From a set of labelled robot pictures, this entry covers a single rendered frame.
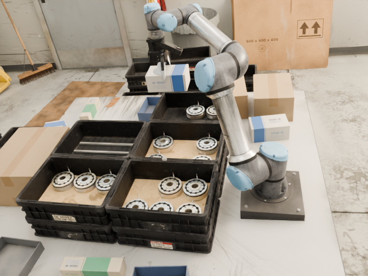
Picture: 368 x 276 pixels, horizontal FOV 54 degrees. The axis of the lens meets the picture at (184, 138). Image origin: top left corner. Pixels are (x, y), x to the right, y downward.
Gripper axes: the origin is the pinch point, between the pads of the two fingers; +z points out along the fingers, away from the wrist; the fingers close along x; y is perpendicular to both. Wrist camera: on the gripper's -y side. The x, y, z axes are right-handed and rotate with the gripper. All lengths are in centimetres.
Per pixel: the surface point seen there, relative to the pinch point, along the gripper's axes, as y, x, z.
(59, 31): 199, -255, 57
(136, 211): 1, 75, 18
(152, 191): 1, 54, 28
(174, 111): 2.5, -9.6, 28.1
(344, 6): -138, -258, 56
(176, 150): -4.8, 26.4, 28.0
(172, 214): -14, 76, 18
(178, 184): -11, 53, 25
